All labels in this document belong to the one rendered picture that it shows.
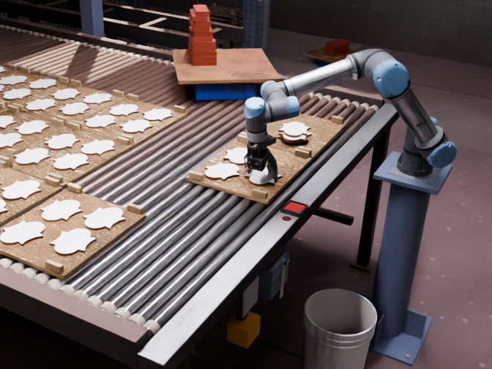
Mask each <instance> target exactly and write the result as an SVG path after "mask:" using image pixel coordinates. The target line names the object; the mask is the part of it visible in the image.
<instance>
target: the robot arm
mask: <svg viewBox="0 0 492 369"><path fill-rule="evenodd" d="M351 78H353V79H354V80H356V79H359V78H367V79H368V80H369V81H370V82H371V83H372V84H373V85H374V86H375V87H376V89H377V91H378V92H379V94H380V95H381V96H382V97H383V99H385V100H389V101H390V102H391V103H392V104H393V106H394V107H395V109H396V111H397V112H398V113H399V114H400V116H401V118H402V119H403V121H404V122H405V123H406V125H407V129H406V137H405V142H404V147H403V151H402V152H401V154H400V156H399V158H398V160H397V164H396V167H397V169H398V170H399V171H400V172H402V173H403V174H406V175H409V176H417V177H421V176H428V175H430V174H431V173H432V172H433V167H435V168H443V167H445V166H447V165H449V164H450V163H451V162H452V161H453V160H454V159H455V156H456V154H457V147H456V145H455V144H454V143H453V142H452V141H451V140H450V139H449V138H448V137H447V135H446V134H445V132H444V131H443V129H442V128H441V127H440V126H437V125H438V121H437V120H436V119H435V118H433V117H430V116H429V115H428V114H427V112H426V111H425V109H424V108H423V106H422V105H421V103H420V102H419V100H418V99H417V97H416V95H415V94H414V92H413V91H412V90H411V88H410V86H411V80H410V78H409V73H408V71H407V69H406V68H405V67H404V66H403V65H402V64H401V63H400V62H399V61H397V60H396V59H394V58H393V57H392V56H391V55H389V54H388V52H386V51H384V50H382V49H375V48H374V49H367V50H363V51H359V52H356V53H352V54H349V55H348V56H347V57H346V59H344V60H341V61H337V62H335V63H333V64H329V65H327V66H324V67H320V68H318V69H315V70H312V71H310V72H306V73H303V74H301V75H297V76H295V77H293V78H289V79H286V80H284V81H281V82H278V83H276V82H274V81H267V82H265V83H264V84H263V85H262V87H261V96H262V98H263V99H262V98H260V97H257V98H256V97H251V98H250V99H248V100H246V102H245V105H244V110H245V112H244V115H245V124H246V133H247V141H248V144H247V154H246V155H245V156H244V161H245V159H246V158H247V163H245V168H246V169H245V171H244V173H245V172H246V171H247V172H248V173H251V172H252V170H257V171H261V172H262V171H263V170H264V169H265V168H267V170H268V180H271V179H274V180H275V182H277V178H278V171H277V160H276V159H275V157H274V156H273V154H272V153H271V151H270V150H269V149H268V148H267V146H270V145H272V144H275V143H276V139H277V138H276V137H274V136H272V135H268V132H267V124H268V123H272V122H278V121H282V120H285V119H291V118H294V117H297V116H298V115H299V113H300V108H299V102H298V99H297V97H300V96H302V95H305V94H308V93H311V92H314V91H317V90H319V89H323V88H325V87H328V86H331V85H334V84H336V83H340V82H342V81H346V80H348V79H351ZM267 161H268V162H269V163H267Z"/></svg>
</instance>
